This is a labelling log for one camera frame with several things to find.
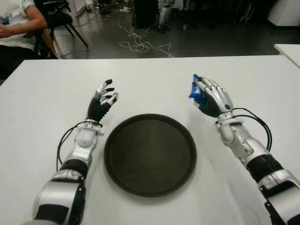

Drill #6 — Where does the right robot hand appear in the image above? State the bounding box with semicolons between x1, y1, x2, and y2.
192;75;234;118

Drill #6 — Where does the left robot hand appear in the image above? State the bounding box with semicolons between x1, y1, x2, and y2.
86;79;119;124

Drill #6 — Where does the blue Oreo packet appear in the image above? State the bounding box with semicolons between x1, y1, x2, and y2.
188;74;207;104

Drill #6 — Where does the round dark brown tray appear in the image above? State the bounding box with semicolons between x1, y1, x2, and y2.
104;113;197;197

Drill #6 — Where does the bare leg white shoe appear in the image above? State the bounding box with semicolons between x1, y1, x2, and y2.
43;28;59;59

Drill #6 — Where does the white side table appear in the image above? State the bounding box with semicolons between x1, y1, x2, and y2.
273;44;300;68

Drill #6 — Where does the black chair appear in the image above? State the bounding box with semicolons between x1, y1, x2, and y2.
23;0;89;59

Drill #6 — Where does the white board panel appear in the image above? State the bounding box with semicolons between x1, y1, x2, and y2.
67;0;87;17

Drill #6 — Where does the black cabinet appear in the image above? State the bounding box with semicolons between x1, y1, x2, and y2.
135;0;160;29

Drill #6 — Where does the white curved machine housing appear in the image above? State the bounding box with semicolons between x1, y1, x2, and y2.
267;0;300;26

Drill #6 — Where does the seated person white shirt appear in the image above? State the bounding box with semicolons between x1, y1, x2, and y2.
0;0;49;80

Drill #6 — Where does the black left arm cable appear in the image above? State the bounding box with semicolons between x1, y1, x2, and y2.
56;121;87;171

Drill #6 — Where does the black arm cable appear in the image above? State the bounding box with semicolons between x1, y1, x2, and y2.
56;121;87;171
233;107;273;150

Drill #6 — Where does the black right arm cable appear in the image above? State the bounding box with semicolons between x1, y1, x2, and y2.
233;107;273;150

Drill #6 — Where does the tangled white floor cable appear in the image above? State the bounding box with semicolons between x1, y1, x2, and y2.
117;16;175;58

